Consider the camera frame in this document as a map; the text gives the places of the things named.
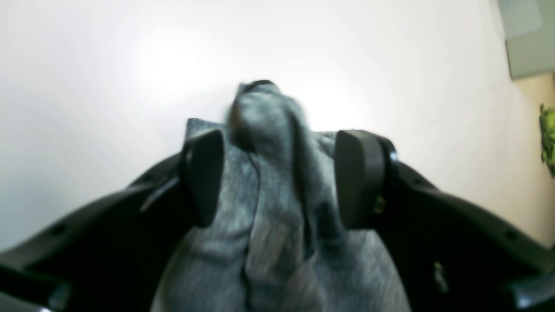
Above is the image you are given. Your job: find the translucent plastic box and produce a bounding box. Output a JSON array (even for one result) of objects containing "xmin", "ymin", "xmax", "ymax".
[{"xmin": 497, "ymin": 0, "xmax": 555, "ymax": 80}]

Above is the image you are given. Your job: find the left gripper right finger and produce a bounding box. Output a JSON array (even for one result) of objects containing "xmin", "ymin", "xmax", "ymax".
[{"xmin": 334, "ymin": 130, "xmax": 555, "ymax": 312}]

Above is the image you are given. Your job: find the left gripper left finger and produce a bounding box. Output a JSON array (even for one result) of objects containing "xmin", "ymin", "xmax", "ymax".
[{"xmin": 0, "ymin": 130, "xmax": 224, "ymax": 312}]

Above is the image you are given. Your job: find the grey long-sleeve shirt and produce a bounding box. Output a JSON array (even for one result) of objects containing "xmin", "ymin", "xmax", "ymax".
[{"xmin": 152, "ymin": 81, "xmax": 411, "ymax": 312}]

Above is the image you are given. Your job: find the green object on floor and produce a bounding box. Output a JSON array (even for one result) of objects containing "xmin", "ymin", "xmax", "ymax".
[{"xmin": 539, "ymin": 104, "xmax": 555, "ymax": 178}]

